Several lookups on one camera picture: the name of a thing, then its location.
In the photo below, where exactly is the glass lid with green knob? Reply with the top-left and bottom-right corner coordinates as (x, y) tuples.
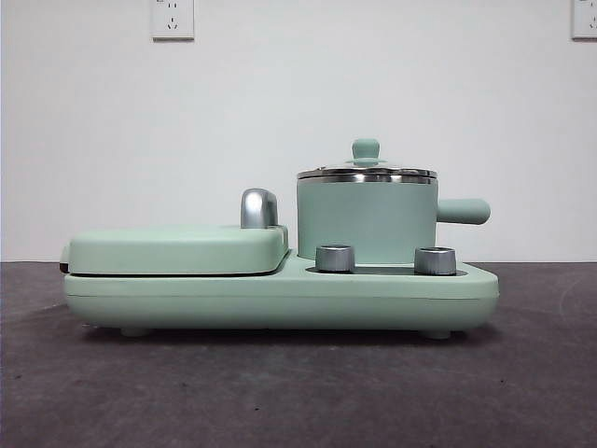
(297, 137), (439, 180)

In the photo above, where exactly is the silver control knob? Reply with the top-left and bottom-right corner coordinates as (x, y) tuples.
(315, 244), (355, 272)
(413, 245), (457, 275)

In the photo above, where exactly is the green breakfast machine base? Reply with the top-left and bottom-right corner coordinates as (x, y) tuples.
(62, 249), (500, 340)

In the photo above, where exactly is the green griddle cover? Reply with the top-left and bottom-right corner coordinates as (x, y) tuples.
(59, 223), (289, 277)

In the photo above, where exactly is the chrome curved handle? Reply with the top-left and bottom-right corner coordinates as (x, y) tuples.
(240, 188), (280, 230)

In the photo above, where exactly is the green steamer pot with handle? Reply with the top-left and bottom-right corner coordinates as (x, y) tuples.
(297, 175), (492, 263)

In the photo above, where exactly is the white wall socket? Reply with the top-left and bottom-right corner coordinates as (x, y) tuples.
(571, 0), (597, 41)
(149, 0), (195, 41)

